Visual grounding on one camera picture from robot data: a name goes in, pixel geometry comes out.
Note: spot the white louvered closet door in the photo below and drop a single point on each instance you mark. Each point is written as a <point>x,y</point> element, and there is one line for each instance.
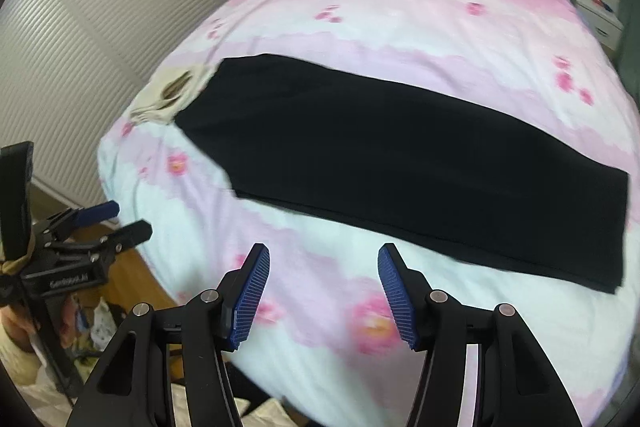
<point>100,7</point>

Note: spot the person's left forearm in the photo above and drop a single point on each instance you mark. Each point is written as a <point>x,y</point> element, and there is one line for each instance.
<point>15,352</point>

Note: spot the beige cloth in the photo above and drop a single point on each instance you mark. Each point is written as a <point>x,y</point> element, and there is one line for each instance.
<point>152,104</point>

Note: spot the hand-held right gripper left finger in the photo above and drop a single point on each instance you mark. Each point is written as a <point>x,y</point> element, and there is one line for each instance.
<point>250,294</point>

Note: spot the patterned plastic bag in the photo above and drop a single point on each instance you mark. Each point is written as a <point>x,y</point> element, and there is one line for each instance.
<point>102,324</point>

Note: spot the pink floral bed blanket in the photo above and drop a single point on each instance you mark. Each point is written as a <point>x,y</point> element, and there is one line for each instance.
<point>400,7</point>

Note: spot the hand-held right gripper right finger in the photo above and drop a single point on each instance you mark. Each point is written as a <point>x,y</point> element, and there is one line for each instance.
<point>397,297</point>

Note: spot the black pants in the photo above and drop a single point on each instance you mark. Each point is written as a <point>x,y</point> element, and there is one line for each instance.
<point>375,147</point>

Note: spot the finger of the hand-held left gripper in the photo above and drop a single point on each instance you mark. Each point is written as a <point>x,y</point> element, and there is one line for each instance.
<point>97,211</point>
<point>132,232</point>

